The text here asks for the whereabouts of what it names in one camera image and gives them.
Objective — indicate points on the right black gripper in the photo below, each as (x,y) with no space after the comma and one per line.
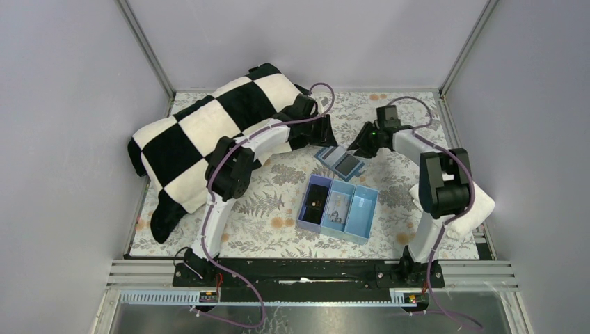
(366,141)

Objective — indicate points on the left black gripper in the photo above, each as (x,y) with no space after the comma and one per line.
(320,133)

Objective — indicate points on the teal leather card holder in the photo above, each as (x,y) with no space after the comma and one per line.
(361,171)

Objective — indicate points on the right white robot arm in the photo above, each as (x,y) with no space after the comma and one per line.
(445,192)

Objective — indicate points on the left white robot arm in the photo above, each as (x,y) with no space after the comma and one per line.
(229,174)

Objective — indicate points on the black card in box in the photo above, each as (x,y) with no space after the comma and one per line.
(315,203)

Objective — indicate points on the VIP card in box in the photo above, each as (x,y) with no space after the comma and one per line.
(337,216)

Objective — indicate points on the floral patterned table mat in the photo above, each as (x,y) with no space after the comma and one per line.
(263,221)

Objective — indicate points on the purple open box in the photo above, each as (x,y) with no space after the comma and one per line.
(314,179)

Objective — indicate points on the light blue right box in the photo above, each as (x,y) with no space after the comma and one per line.
(358,224)

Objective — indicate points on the light blue box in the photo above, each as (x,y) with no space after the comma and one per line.
(336,230)
(358,224)

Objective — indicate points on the light blue middle box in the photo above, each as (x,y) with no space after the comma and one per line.
(336,230)

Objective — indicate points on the white folded towel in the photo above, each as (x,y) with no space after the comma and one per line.
(480,211)

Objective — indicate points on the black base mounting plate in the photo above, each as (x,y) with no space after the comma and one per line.
(296,280)

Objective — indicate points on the black white checkered blanket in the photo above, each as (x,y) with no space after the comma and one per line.
(174,152)

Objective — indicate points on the aluminium frame rail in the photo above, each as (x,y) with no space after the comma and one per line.
(458,274)

